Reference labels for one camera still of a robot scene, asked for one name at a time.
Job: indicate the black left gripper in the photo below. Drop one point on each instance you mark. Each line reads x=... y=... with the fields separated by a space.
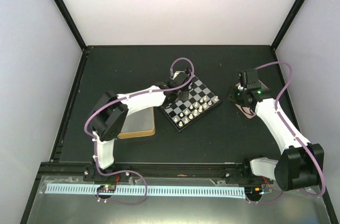
x=185 y=96

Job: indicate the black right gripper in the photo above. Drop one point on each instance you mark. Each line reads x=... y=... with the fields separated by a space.
x=231 y=98

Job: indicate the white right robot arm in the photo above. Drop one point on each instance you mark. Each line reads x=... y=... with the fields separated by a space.
x=301 y=162

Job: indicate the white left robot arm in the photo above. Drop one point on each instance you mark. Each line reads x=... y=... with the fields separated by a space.
x=106 y=120

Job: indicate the black and white chessboard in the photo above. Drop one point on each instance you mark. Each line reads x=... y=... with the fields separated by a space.
x=198 y=92

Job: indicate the tan sweet bear tin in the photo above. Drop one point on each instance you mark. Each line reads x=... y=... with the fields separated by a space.
x=139 y=124

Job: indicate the black aluminium rail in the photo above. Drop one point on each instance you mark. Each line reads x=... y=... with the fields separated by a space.
x=239 y=173

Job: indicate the black corner frame post right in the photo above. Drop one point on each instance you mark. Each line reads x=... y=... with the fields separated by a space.
x=287 y=23

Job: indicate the black corner frame post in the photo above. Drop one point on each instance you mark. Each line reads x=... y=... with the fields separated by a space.
x=287 y=23
x=70 y=23

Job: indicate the white slotted cable duct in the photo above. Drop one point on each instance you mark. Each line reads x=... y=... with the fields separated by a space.
x=140 y=190

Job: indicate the black corner frame post left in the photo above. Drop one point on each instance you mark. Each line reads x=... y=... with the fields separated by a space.
x=70 y=23

